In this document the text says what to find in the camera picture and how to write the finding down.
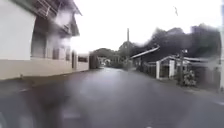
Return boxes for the distant wooded hill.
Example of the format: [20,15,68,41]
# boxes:
[90,47,118,59]

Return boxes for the dark green hedge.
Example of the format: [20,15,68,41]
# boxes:
[88,53,100,70]

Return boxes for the utility pole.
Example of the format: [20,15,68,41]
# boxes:
[125,27,131,70]

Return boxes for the wet grey asphalt road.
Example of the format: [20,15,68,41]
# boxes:
[0,66,224,128]

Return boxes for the dark trees on hillside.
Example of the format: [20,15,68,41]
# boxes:
[117,23,222,64]

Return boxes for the flowering bush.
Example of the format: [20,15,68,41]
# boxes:
[181,69,198,88]

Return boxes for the white two-storey building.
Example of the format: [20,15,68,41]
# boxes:
[0,0,83,81]

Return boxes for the pale low boundary wall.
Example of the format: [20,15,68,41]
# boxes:
[71,50,90,72]

